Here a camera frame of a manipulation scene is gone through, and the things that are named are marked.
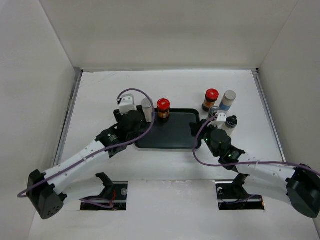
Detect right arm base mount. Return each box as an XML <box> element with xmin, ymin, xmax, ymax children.
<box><xmin>215</xmin><ymin>174</ymin><xmax>265</xmax><ymax>211</ymax></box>

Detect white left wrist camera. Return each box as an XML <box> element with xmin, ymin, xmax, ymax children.
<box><xmin>117</xmin><ymin>93</ymin><xmax>137</xmax><ymax>116</ymax></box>

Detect red lid sauce jar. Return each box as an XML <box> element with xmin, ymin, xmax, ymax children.
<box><xmin>202</xmin><ymin>88</ymin><xmax>219</xmax><ymax>112</ymax></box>

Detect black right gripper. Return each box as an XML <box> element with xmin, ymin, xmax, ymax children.
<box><xmin>189</xmin><ymin>119</ymin><xmax>219</xmax><ymax>158</ymax></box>

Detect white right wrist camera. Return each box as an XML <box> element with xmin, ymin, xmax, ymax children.
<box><xmin>213</xmin><ymin>111</ymin><xmax>227</xmax><ymax>127</ymax></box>

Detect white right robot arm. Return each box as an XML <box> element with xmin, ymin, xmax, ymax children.
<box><xmin>189</xmin><ymin>119</ymin><xmax>320</xmax><ymax>219</ymax></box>

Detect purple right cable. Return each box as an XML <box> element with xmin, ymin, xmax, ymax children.
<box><xmin>192</xmin><ymin>115</ymin><xmax>320</xmax><ymax>176</ymax></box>

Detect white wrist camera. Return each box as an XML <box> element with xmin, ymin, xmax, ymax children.
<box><xmin>213</xmin><ymin>111</ymin><xmax>227</xmax><ymax>127</ymax></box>
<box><xmin>117</xmin><ymin>93</ymin><xmax>137</xmax><ymax>116</ymax></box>

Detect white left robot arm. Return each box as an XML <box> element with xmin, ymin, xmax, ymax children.
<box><xmin>26</xmin><ymin>105</ymin><xmax>151</xmax><ymax>220</ymax></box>

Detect black cap white bottle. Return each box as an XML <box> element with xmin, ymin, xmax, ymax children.
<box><xmin>221</xmin><ymin>115</ymin><xmax>238</xmax><ymax>137</ymax></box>

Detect blue label spice shaker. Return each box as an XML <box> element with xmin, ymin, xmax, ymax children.
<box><xmin>219</xmin><ymin>90</ymin><xmax>237</xmax><ymax>112</ymax></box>

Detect clear lid salt grinder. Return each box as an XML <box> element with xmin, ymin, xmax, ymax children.
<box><xmin>207</xmin><ymin>106</ymin><xmax>221</xmax><ymax>121</ymax></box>

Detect red lid chili jar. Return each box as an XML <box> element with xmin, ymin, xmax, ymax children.
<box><xmin>157</xmin><ymin>98</ymin><xmax>171</xmax><ymax>123</ymax></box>

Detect purple cable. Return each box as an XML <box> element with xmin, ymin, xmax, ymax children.
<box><xmin>192</xmin><ymin>115</ymin><xmax>320</xmax><ymax>176</ymax></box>
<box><xmin>16</xmin><ymin>87</ymin><xmax>157</xmax><ymax>199</ymax></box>

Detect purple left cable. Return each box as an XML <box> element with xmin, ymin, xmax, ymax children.
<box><xmin>16</xmin><ymin>87</ymin><xmax>157</xmax><ymax>199</ymax></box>

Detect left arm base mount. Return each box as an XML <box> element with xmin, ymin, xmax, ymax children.
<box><xmin>80</xmin><ymin>173</ymin><xmax>128</xmax><ymax>211</ymax></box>

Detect black rectangular tray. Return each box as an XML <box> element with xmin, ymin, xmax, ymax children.
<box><xmin>135</xmin><ymin>108</ymin><xmax>200</xmax><ymax>150</ymax></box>

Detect silver lid blue shaker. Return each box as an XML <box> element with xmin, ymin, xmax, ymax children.
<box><xmin>141</xmin><ymin>98</ymin><xmax>153</xmax><ymax>123</ymax></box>

